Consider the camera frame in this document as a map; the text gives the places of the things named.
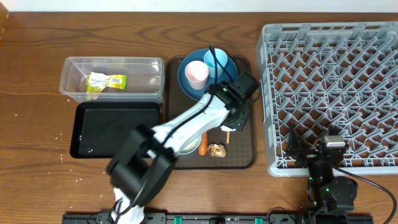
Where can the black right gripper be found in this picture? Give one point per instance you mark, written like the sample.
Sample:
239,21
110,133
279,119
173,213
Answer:
310,155

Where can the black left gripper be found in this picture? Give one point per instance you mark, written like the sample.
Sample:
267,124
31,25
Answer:
237,119

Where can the brown mushroom piece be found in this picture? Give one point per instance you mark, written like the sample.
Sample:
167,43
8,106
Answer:
217,150

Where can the orange carrot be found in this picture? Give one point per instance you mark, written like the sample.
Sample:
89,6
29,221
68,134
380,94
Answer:
203,147

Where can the pile of white rice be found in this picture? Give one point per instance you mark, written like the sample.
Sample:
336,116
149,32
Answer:
193,145

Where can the light blue bowl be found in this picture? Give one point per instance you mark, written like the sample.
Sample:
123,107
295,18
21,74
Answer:
184,152

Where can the yellow green snack wrapper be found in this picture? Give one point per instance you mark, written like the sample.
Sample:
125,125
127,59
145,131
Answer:
97,82

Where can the white napkin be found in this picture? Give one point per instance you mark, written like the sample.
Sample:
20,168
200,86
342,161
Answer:
227,129

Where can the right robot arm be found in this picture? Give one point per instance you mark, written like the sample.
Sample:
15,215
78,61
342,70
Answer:
333,196

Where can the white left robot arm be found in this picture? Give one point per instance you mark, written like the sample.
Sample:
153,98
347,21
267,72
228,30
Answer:
140,169

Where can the grey dishwasher rack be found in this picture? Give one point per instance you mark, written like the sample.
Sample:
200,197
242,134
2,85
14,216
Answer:
330,74

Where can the left wooden chopstick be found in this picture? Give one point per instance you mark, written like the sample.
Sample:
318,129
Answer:
228,137

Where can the light blue cup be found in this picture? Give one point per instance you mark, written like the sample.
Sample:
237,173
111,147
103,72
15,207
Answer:
215,63

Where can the pink cup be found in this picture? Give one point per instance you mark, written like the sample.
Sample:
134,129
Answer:
197,73

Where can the brown serving tray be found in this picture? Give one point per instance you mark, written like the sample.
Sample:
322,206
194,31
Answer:
241,152

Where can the dark blue plate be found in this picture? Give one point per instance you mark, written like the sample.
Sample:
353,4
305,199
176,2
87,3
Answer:
230,67

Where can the clear plastic bin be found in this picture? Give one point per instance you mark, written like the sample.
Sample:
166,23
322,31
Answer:
132,79

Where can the black plastic tray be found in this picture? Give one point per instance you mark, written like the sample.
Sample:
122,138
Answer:
100,128

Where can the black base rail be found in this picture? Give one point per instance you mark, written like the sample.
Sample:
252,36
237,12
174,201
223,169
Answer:
161,218

